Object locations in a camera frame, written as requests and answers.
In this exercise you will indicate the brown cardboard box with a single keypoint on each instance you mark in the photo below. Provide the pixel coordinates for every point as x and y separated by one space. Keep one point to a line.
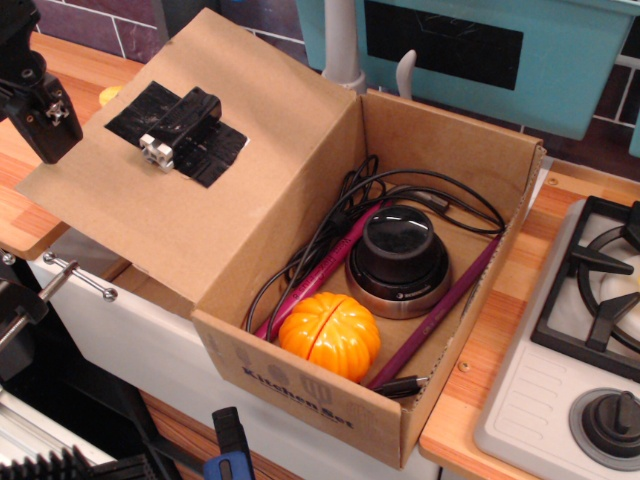
313 158

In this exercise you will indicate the metal clamp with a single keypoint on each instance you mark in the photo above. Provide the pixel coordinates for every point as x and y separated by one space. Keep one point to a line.
21 306

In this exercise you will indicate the grey toy faucet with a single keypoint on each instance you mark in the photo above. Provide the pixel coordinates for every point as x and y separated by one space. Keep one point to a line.
342 61

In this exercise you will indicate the white toy stove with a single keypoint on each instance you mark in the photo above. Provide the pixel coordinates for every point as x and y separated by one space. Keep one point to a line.
565 403

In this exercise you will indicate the magenta pencil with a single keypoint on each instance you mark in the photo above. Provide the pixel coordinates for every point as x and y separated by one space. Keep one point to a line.
320 272
435 317

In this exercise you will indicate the white toy sink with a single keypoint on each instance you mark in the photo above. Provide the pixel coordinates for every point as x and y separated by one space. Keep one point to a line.
150 345

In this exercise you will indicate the blue black clamp handle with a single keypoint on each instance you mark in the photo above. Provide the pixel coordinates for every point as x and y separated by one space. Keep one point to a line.
234 461

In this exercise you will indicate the magenta pencil right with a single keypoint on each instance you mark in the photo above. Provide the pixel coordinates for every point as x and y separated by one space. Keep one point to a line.
435 317

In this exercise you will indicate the yellow toy corn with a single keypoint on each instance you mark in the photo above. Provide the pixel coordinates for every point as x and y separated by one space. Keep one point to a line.
109 94

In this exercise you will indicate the black taped handle block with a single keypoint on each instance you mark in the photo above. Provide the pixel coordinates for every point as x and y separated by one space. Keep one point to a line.
185 134

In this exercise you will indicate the black stove grate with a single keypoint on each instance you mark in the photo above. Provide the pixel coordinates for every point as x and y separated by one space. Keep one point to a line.
597 245

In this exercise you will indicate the orange plastic pumpkin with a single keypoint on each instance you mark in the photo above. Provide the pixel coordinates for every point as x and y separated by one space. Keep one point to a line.
335 332

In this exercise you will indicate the black silver 3D mouse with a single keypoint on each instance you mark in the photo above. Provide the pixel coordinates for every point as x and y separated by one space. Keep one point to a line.
399 268

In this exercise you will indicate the teal plastic bin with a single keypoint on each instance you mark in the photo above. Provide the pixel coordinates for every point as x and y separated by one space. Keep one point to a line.
541 64

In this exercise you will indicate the black stove knob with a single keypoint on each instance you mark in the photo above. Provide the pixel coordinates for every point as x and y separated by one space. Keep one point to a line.
604 423

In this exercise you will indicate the magenta pencil left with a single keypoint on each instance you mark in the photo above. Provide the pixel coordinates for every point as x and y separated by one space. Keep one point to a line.
320 272

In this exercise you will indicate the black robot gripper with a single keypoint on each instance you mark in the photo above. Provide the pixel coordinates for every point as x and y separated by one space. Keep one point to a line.
33 99

